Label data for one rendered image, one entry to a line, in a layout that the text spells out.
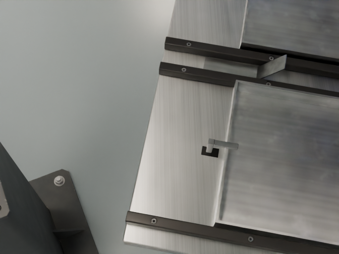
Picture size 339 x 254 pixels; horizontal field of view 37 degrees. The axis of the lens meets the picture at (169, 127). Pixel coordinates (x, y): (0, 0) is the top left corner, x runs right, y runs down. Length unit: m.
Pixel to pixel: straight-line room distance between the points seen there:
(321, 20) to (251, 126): 0.28
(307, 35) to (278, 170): 0.29
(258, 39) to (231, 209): 0.34
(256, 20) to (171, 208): 0.41
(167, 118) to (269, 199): 0.23
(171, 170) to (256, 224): 0.17
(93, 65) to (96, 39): 0.12
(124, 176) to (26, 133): 0.39
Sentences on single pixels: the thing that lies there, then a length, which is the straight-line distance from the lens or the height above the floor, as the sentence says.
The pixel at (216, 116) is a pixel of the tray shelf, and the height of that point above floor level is 0.88.
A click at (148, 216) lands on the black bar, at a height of 0.90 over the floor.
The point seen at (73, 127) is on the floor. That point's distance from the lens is 1.88.
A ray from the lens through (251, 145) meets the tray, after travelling 0.90.
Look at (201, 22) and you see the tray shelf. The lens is 1.01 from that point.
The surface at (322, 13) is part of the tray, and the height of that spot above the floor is 0.88.
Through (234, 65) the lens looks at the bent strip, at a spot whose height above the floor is 0.88.
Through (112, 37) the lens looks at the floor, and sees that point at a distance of 2.06.
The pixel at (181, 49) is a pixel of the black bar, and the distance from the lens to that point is 0.96.
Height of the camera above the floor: 1.70
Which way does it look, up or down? 66 degrees down
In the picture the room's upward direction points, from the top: 4 degrees clockwise
